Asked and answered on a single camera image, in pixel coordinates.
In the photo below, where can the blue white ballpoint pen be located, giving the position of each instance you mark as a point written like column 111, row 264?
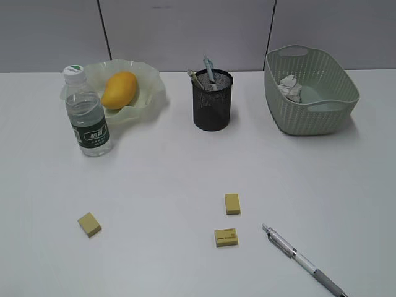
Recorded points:
column 210, row 73

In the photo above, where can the white waste paper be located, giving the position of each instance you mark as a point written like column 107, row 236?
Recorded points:
column 290, row 88

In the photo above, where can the beige white ballpoint pen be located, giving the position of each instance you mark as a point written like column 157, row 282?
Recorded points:
column 192, row 74

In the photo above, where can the green woven plastic basket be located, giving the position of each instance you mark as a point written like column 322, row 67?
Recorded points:
column 328, row 94

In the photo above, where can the black mesh pen holder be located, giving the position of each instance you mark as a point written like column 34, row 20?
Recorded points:
column 211, row 108

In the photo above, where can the grey white mechanical pen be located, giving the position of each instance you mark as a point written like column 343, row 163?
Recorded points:
column 285, row 247

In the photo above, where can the clear water bottle green label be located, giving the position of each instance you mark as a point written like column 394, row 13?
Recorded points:
column 85, row 112

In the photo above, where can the yellow eraser with red print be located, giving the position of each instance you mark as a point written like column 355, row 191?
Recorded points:
column 226, row 237

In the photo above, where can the yellow mango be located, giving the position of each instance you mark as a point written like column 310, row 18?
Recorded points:
column 120, row 90

